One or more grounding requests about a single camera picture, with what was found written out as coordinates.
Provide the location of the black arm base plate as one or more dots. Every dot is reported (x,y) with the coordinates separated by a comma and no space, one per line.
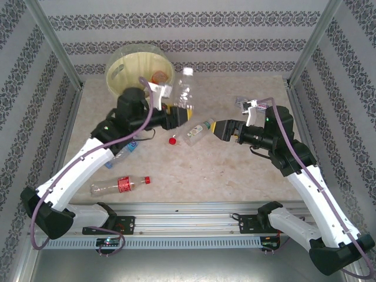
(126,224)
(246,224)

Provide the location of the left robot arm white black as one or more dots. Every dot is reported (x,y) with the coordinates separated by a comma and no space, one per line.
(73,170)

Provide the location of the white label bottle green cap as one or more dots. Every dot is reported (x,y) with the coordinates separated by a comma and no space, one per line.
(195,132)

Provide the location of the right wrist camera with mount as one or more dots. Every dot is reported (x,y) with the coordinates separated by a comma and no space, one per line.
(251,113)

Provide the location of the aluminium side rail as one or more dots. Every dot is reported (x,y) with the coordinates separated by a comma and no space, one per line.
(71,117)
(303,123)

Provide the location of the small circuit board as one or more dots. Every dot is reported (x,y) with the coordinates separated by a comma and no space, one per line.
(267,244)
(108,241)

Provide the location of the aluminium mounting rail beam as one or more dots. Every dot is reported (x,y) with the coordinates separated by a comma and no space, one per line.
(188,223)

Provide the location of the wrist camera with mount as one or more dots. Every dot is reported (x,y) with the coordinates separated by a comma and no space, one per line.
(158,92)
(251,113)

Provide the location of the grey metal panel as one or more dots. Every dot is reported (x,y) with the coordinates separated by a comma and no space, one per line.
(188,264)

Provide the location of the aluminium frame post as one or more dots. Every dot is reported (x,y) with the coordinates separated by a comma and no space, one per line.
(317,38)
(53,41)

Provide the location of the orange label bottle brown cap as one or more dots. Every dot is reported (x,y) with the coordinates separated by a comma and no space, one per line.
(160,77)

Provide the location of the clear bottle blue wave label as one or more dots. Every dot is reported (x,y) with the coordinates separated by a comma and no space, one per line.
(117,160)

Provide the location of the clear bottle red label red cap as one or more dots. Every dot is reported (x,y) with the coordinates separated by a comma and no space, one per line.
(124,184)

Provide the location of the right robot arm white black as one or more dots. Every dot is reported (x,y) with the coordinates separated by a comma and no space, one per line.
(311,194)

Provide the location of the small clear bottle red cap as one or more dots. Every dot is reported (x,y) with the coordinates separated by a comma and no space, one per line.
(172,141)

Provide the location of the clear bottle white cap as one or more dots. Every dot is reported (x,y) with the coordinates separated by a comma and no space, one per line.
(183,91)

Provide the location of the silver bottle blue-red label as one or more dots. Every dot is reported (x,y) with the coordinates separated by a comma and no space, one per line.
(238,101)

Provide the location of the cream waste bin with liner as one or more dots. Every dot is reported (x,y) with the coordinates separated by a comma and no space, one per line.
(117,54)

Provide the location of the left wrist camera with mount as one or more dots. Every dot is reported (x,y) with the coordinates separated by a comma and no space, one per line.
(158,92)

